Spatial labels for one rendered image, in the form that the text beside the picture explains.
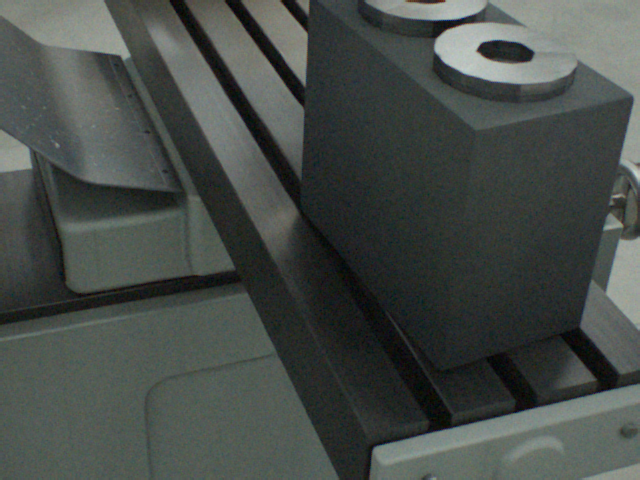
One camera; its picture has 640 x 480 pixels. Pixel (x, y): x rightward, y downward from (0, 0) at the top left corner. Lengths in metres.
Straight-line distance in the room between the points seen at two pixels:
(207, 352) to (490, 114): 0.62
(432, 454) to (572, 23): 3.31
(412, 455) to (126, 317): 0.51
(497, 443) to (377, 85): 0.25
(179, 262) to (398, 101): 0.47
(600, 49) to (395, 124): 3.07
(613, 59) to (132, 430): 2.73
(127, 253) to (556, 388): 0.51
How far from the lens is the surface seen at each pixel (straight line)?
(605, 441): 0.76
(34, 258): 1.17
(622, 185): 1.52
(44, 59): 1.24
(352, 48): 0.73
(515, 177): 0.65
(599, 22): 3.96
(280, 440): 1.32
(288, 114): 1.01
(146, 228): 1.07
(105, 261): 1.08
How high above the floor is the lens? 1.46
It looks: 35 degrees down
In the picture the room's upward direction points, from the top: 3 degrees clockwise
